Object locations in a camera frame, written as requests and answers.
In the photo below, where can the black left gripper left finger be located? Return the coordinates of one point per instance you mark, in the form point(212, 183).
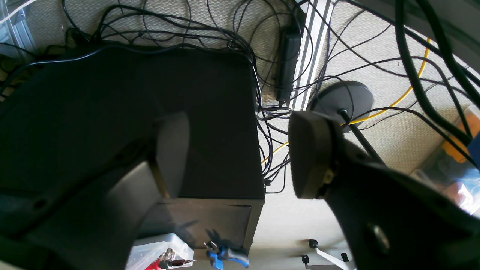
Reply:
point(91, 222)

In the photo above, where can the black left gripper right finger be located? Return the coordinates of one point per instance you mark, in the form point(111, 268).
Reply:
point(390, 221)

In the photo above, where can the clear plastic parts box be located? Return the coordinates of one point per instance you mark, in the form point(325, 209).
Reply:
point(162, 252)

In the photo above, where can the black cabinet box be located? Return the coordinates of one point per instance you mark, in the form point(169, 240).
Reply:
point(70, 118)

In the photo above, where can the round black stand base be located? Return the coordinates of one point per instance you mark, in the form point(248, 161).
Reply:
point(342, 103)

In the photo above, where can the black power adapter brick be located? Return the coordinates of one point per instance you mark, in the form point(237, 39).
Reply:
point(288, 52)

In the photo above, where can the blue handled pliers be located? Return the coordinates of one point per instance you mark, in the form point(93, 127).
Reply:
point(217, 254)

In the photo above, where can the aluminium frame rail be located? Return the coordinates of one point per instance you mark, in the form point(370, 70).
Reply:
point(316, 15)

